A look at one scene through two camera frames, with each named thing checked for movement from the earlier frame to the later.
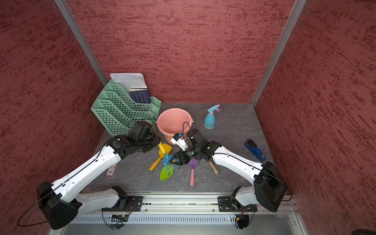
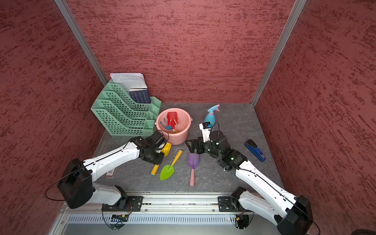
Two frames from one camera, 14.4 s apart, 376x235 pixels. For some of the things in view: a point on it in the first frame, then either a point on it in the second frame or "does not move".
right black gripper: (178, 155) to (194, 141)
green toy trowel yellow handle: (164, 173) does not move
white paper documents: (129, 80) does not move
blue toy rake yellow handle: (166, 159) to (168, 127)
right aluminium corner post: (298, 7) does not move
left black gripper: (155, 141) to (158, 161)
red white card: (110, 171) does not move
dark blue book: (140, 95) does not move
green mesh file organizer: (118, 113) does not move
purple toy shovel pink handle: (193, 163) does not move
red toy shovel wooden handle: (215, 171) to (172, 118)
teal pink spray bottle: (209, 120) does not move
